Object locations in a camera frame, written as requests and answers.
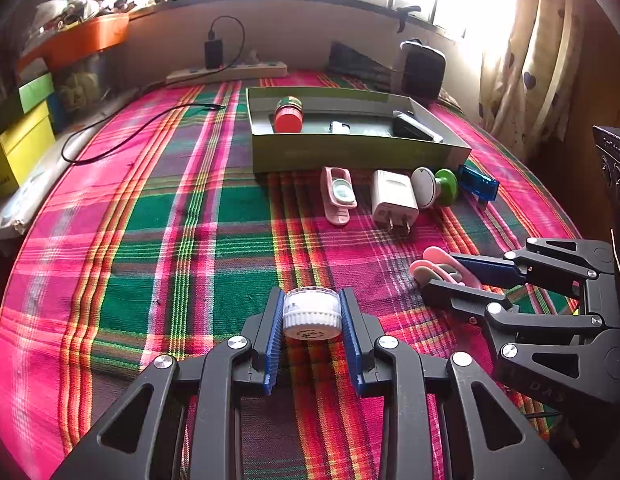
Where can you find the pink white clip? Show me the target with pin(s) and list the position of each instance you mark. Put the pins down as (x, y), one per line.
(335, 212)

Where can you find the green white spool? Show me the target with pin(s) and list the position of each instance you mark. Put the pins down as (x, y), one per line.
(447, 187)

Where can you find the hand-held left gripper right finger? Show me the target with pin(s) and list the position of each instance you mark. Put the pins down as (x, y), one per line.
(351, 340)

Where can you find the red capped bottle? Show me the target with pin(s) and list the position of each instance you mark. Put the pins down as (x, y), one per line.
(288, 120)

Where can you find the white power strip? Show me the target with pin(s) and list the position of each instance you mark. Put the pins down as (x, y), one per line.
(240, 71)

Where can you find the black plug-in charger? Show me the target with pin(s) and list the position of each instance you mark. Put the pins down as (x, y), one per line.
(215, 52)

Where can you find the pink green plaid blanket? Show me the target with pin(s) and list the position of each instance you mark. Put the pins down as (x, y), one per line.
(165, 235)

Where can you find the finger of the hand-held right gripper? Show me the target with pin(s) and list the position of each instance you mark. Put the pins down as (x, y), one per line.
(485, 267)
(460, 297)

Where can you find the cream heart print curtain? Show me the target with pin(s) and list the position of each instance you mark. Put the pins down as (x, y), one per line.
(530, 85)

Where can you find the pink green clip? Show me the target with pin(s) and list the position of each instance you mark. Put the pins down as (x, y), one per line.
(425, 267)

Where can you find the small white ribbed jar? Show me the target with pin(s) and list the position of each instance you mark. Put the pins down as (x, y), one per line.
(312, 315)

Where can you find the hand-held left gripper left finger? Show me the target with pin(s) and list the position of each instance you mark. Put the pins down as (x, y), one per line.
(274, 340)

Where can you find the pile of white clutter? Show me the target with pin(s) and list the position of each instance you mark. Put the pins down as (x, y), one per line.
(75, 7)

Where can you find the orange tray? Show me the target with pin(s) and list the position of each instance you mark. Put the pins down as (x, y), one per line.
(90, 35)

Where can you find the green cardboard box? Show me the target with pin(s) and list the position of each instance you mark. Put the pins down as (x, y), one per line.
(340, 155)

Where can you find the grey black fan heater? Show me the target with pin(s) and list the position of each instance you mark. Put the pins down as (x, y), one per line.
(422, 70)

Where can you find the blue transparent box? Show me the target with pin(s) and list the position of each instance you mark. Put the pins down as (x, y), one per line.
(477, 180)

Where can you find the glass container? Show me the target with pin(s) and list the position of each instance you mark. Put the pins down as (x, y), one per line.
(77, 85)

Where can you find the yellow box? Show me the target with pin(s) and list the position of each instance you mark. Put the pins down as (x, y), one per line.
(25, 145)

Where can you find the small white item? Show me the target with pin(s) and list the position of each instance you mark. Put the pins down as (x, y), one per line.
(340, 126)

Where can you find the black silver rectangular device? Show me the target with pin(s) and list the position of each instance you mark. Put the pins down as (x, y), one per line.
(410, 127)

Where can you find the white charger adapter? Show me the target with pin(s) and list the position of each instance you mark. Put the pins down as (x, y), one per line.
(392, 197)

